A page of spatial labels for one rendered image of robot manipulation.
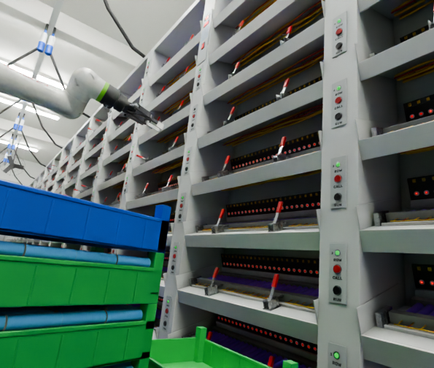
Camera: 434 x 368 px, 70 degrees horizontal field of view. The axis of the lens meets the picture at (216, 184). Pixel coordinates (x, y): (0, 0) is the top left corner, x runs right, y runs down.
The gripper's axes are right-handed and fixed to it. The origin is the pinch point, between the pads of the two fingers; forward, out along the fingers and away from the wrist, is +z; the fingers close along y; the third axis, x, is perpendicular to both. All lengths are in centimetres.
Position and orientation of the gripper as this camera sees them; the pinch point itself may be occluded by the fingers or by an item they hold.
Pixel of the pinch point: (155, 124)
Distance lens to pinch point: 153.5
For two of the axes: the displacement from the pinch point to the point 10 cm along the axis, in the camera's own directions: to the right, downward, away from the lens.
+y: 6.0, -1.4, -7.9
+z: 7.5, 4.3, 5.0
